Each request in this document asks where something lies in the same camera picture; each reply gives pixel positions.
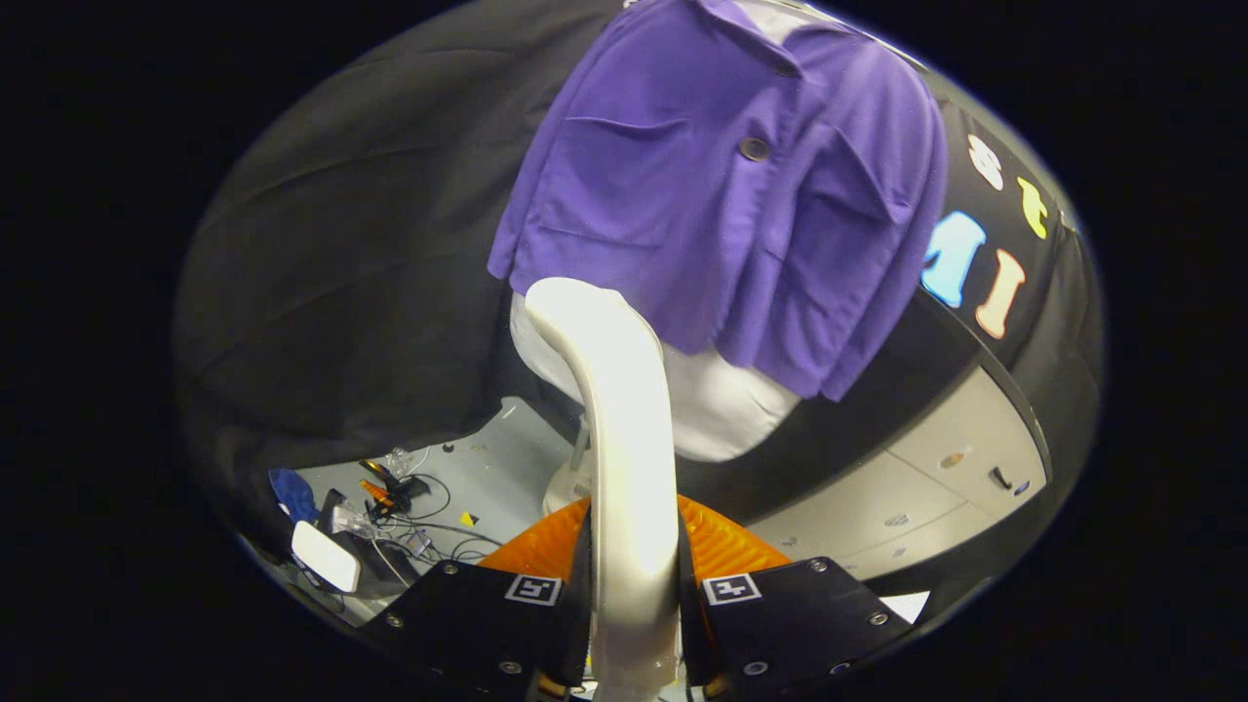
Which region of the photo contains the white garment steamer handle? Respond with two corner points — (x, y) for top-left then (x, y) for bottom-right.
(525, 278), (682, 702)

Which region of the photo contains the blue cloth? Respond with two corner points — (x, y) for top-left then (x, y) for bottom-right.
(268, 468), (322, 526)

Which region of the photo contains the white sheet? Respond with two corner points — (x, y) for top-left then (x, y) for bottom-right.
(876, 589), (933, 626)

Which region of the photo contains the orange and black tool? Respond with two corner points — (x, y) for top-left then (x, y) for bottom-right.
(357, 459), (431, 514)

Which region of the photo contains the round mannequin stand base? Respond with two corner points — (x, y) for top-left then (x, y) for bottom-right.
(542, 419), (594, 516)

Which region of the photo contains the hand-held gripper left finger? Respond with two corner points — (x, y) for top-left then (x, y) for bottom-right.
(359, 497), (596, 701)

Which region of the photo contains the white rounded box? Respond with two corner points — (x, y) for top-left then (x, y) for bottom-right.
(291, 520), (363, 594)

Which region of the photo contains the tangle of black cables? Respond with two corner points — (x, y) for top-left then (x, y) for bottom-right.
(370, 472), (504, 568)

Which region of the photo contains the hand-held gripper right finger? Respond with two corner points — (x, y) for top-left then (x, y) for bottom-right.
(675, 494), (915, 701)

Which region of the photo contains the grey drawer cabinet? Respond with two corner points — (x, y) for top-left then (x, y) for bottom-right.
(741, 322), (1056, 588)

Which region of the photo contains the purple corduroy jacket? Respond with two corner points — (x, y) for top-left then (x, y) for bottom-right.
(487, 0), (950, 403)

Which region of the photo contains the white mannequin torso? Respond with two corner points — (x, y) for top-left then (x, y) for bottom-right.
(509, 292), (802, 463)

